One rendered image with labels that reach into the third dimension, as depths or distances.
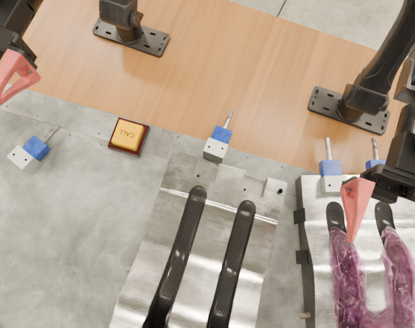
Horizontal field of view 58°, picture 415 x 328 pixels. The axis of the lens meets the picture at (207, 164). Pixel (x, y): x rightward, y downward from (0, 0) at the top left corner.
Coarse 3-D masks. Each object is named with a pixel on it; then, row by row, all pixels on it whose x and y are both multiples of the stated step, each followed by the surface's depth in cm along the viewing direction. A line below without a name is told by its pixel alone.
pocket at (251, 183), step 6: (246, 174) 82; (252, 174) 82; (246, 180) 83; (252, 180) 83; (258, 180) 83; (264, 180) 82; (246, 186) 82; (252, 186) 82; (258, 186) 82; (264, 186) 82; (252, 192) 82; (258, 192) 82; (264, 192) 80
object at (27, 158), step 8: (56, 128) 89; (48, 136) 88; (32, 144) 87; (40, 144) 87; (16, 152) 85; (24, 152) 85; (32, 152) 86; (40, 152) 86; (16, 160) 84; (24, 160) 84; (32, 160) 85; (24, 168) 84; (32, 168) 87
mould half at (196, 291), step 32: (192, 160) 81; (160, 192) 79; (224, 192) 79; (160, 224) 78; (224, 224) 78; (256, 224) 78; (160, 256) 76; (192, 256) 76; (256, 256) 77; (128, 288) 71; (192, 288) 72; (256, 288) 74; (128, 320) 68; (192, 320) 69
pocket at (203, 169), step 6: (198, 162) 83; (204, 162) 83; (210, 162) 83; (198, 168) 83; (204, 168) 83; (210, 168) 83; (216, 168) 83; (192, 174) 82; (198, 174) 83; (204, 174) 83; (210, 174) 83; (216, 174) 83; (210, 180) 83
